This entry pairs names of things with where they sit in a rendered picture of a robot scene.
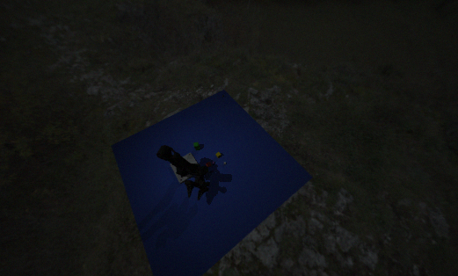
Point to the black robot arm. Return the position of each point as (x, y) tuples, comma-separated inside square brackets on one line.
[(183, 167)]

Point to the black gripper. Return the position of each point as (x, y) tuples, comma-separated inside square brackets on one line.
[(190, 185)]

